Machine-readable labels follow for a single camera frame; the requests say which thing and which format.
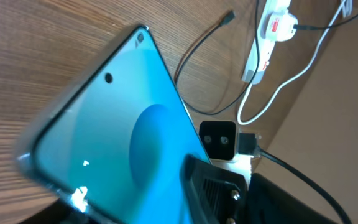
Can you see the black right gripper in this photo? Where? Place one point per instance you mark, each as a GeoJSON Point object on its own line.
{"type": "Point", "coordinates": [216, 195]}

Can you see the blue screen smartphone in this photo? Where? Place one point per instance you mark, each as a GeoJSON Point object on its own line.
{"type": "Point", "coordinates": [112, 145]}

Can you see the white power strip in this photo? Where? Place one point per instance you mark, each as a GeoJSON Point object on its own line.
{"type": "Point", "coordinates": [265, 46]}

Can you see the white usb wall charger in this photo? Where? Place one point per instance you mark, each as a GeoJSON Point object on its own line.
{"type": "Point", "coordinates": [281, 26]}

